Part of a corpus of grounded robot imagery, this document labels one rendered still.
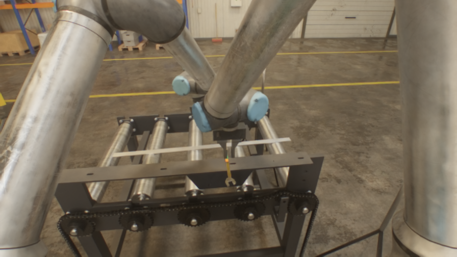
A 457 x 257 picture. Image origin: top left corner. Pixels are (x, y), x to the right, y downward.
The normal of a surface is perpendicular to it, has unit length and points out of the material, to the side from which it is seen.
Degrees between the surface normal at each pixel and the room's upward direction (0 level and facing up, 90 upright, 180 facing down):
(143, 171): 0
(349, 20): 90
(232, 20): 90
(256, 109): 90
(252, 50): 110
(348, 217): 0
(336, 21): 90
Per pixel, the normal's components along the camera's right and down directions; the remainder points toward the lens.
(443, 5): -0.68, 0.28
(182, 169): 0.00, -0.87
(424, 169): -0.91, 0.25
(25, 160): 0.61, -0.15
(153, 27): 0.26, 0.82
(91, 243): 0.11, 0.48
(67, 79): 0.76, -0.07
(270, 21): -0.43, 0.71
